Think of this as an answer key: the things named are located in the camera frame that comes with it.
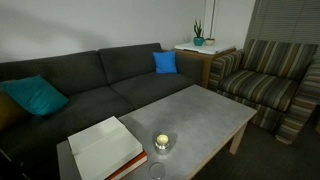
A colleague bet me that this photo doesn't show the red hardcover book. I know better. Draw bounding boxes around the red hardcover book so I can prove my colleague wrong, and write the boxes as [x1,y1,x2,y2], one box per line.
[105,151,148,180]

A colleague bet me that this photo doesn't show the blue throw pillow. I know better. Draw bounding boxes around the blue throw pillow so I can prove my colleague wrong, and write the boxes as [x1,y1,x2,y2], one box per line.
[153,51,177,74]

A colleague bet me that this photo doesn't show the grey top coffee table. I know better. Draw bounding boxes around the grey top coffee table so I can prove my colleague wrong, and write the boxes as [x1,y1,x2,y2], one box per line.
[56,84,258,180]

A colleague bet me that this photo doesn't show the wooden side table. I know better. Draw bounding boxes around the wooden side table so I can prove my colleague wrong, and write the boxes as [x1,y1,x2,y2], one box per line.
[176,48,235,88]

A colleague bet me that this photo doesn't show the dark grey fabric sofa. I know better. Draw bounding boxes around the dark grey fabric sofa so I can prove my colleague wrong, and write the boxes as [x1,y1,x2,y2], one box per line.
[0,43,203,180]

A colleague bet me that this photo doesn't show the teal pot with plant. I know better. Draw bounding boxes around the teal pot with plant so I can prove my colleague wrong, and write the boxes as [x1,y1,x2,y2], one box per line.
[193,21,204,46]

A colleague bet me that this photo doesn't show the small white plant pot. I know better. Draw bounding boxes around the small white plant pot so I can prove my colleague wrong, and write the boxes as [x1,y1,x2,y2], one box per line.
[205,38,215,46]

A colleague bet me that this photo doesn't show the white tray on side table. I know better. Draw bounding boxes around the white tray on side table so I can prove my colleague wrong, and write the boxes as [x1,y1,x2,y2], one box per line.
[174,43,234,55]

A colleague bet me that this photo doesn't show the clear glass candle lid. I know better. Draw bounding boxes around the clear glass candle lid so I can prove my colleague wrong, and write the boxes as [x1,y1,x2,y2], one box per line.
[149,162,165,180]

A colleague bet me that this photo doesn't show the striped upholstered armchair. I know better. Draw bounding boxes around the striped upholstered armchair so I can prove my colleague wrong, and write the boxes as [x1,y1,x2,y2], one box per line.
[208,39,320,144]

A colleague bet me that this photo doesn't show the teal throw pillow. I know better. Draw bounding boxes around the teal throw pillow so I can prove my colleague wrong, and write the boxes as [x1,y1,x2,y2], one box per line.
[0,75,69,116]

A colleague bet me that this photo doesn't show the mustard yellow throw pillow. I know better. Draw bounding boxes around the mustard yellow throw pillow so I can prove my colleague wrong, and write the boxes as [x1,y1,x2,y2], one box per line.
[0,90,28,131]

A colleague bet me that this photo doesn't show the grey window blinds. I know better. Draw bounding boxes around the grey window blinds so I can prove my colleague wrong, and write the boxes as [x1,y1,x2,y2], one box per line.
[245,0,320,60]

